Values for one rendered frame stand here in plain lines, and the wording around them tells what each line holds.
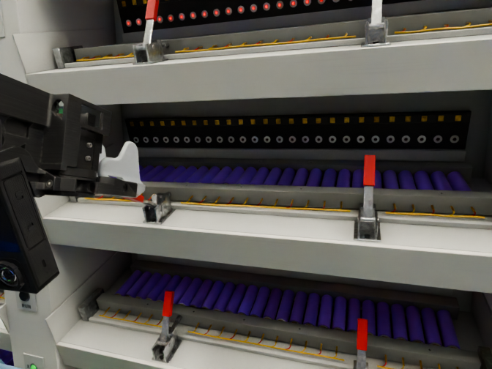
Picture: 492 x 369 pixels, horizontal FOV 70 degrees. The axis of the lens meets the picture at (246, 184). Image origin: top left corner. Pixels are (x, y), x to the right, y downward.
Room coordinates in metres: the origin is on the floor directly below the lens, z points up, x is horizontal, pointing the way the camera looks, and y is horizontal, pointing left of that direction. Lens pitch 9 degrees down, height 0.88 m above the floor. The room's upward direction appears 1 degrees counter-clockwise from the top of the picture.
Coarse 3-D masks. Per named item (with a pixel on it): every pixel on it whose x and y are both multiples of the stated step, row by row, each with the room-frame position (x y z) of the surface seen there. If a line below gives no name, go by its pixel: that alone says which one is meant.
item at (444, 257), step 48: (96, 240) 0.47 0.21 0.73; (144, 240) 0.45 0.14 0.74; (192, 240) 0.42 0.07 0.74; (240, 240) 0.40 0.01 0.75; (288, 240) 0.38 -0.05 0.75; (336, 240) 0.37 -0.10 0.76; (384, 240) 0.36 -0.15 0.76; (432, 240) 0.35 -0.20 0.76; (480, 240) 0.35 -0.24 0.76; (480, 288) 0.33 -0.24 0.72
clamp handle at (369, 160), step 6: (366, 156) 0.39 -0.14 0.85; (372, 156) 0.39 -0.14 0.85; (366, 162) 0.39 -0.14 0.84; (372, 162) 0.39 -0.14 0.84; (366, 168) 0.39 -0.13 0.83; (372, 168) 0.39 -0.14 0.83; (366, 174) 0.39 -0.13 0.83; (372, 174) 0.39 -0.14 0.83; (366, 180) 0.38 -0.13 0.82; (372, 180) 0.38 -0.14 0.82; (366, 186) 0.38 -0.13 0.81; (372, 186) 0.38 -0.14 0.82; (366, 192) 0.38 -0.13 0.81; (372, 192) 0.38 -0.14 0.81; (366, 198) 0.38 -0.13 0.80; (372, 198) 0.38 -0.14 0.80; (366, 204) 0.38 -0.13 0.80; (372, 204) 0.38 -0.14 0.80; (366, 210) 0.38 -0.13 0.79; (372, 210) 0.37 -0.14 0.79; (366, 216) 0.37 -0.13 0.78; (372, 216) 0.37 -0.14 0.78
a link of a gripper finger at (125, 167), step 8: (128, 144) 0.37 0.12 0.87; (120, 152) 0.36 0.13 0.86; (128, 152) 0.37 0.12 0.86; (136, 152) 0.38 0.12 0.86; (104, 160) 0.34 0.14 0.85; (112, 160) 0.35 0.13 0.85; (120, 160) 0.36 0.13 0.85; (128, 160) 0.37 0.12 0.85; (136, 160) 0.38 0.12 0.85; (104, 168) 0.33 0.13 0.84; (112, 168) 0.34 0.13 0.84; (120, 168) 0.36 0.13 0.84; (128, 168) 0.37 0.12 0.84; (136, 168) 0.38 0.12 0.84; (120, 176) 0.35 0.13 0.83; (128, 176) 0.37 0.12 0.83; (136, 176) 0.38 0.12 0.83; (144, 184) 0.39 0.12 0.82
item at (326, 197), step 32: (160, 192) 0.50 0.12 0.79; (192, 192) 0.49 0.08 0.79; (224, 192) 0.47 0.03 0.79; (256, 192) 0.46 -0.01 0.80; (288, 192) 0.45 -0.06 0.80; (320, 192) 0.44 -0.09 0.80; (352, 192) 0.43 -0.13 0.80; (384, 192) 0.42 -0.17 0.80; (416, 192) 0.41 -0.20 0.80; (448, 192) 0.40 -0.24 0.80; (480, 192) 0.40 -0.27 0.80
